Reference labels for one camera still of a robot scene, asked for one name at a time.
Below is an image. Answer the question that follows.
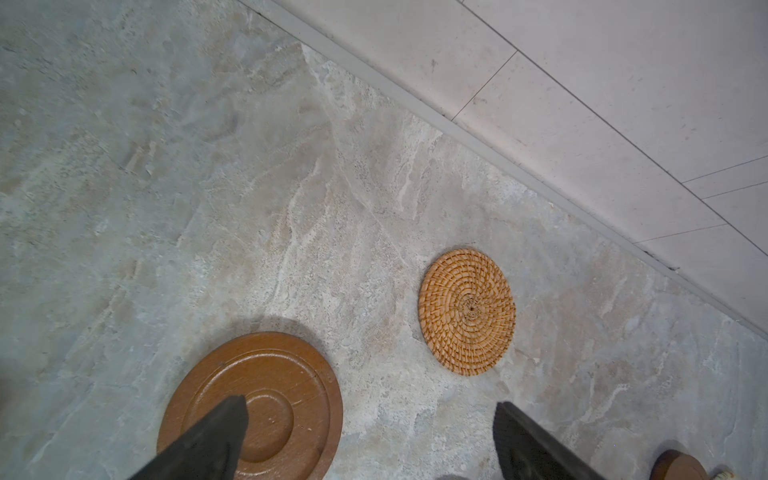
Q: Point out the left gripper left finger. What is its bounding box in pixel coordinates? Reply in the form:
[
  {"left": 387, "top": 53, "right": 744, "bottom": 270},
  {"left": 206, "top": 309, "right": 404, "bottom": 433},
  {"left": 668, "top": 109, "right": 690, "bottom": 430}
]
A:
[{"left": 131, "top": 395, "right": 249, "bottom": 480}]

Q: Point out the brown wooden coaster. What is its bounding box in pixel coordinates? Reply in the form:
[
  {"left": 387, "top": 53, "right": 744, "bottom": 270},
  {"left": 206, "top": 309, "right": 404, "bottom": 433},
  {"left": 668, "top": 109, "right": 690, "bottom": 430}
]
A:
[
  {"left": 157, "top": 332, "right": 343, "bottom": 479},
  {"left": 649, "top": 449, "right": 710, "bottom": 480}
]

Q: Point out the woven rattan coaster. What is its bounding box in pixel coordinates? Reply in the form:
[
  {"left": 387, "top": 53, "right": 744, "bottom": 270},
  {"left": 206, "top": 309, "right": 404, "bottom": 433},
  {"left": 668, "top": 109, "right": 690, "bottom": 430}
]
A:
[{"left": 418, "top": 248, "right": 516, "bottom": 376}]

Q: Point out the white lace coaster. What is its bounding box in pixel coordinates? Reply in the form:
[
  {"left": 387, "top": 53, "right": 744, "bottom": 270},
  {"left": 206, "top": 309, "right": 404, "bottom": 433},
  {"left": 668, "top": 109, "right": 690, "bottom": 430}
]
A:
[{"left": 711, "top": 470, "right": 739, "bottom": 480}]

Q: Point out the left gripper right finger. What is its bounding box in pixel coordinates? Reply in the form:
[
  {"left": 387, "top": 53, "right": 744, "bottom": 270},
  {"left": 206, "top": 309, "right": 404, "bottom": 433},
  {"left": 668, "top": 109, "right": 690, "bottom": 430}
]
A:
[{"left": 492, "top": 402, "right": 603, "bottom": 479}]

